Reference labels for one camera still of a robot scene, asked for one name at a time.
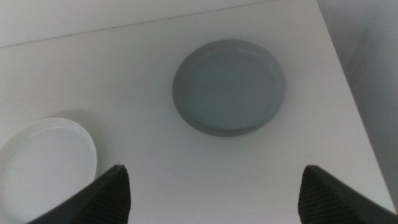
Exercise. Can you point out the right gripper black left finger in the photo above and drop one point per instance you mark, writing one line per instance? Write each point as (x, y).
(104, 202)

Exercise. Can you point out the white shallow bowl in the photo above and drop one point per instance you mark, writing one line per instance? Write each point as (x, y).
(43, 165)

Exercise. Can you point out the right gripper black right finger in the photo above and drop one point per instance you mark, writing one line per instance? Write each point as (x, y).
(326, 202)

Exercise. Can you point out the grey shallow bowl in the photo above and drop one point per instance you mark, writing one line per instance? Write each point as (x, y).
(228, 90)

